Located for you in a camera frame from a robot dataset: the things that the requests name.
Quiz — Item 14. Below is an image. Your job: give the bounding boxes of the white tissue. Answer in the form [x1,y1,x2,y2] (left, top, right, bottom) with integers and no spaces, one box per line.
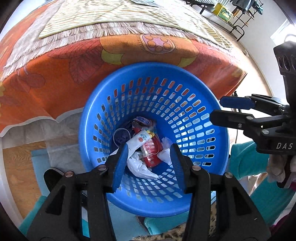
[157,137,172,166]

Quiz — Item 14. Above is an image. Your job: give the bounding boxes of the white tube package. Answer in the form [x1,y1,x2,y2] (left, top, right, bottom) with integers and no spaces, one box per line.
[123,130,153,158]

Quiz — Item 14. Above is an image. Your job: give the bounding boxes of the blue snack wrapper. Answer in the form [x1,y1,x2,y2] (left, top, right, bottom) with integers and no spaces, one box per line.
[113,128,131,147]

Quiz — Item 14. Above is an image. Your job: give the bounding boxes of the red cardboard box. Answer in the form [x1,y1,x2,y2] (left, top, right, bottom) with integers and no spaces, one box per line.
[133,127,163,168]

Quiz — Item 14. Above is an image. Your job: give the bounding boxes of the white ring band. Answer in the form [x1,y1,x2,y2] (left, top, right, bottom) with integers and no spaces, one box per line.
[133,116,156,127]

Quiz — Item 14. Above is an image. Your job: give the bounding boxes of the silver printed sachet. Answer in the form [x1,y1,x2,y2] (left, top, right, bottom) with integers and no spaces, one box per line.
[131,0,160,8]

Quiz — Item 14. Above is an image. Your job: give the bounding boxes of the blue plastic mesh basket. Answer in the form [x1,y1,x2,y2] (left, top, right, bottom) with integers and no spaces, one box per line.
[79,62,229,217]

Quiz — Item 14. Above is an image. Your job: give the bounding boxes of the window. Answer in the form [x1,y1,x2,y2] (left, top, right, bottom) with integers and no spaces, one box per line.
[270,19,295,46]

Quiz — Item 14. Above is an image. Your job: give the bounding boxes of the black clothes rack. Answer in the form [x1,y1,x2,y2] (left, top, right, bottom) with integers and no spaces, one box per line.
[185,1,263,41]

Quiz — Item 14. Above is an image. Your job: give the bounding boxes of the dark hanging jacket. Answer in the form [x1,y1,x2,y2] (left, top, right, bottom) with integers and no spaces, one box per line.
[232,0,255,11]

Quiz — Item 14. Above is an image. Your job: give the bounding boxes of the yellow crate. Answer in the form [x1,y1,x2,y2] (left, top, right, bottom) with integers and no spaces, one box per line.
[212,3,233,23]

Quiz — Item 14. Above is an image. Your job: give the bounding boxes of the orange floral bedspread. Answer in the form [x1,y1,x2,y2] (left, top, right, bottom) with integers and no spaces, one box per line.
[1,1,246,136]

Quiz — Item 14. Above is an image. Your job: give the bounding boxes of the pink plaid fringed blanket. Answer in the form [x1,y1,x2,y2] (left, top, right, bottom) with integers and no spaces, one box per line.
[1,1,231,80]

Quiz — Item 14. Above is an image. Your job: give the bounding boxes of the yellow striped towel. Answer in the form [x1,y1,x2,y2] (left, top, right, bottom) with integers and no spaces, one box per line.
[39,1,232,50]

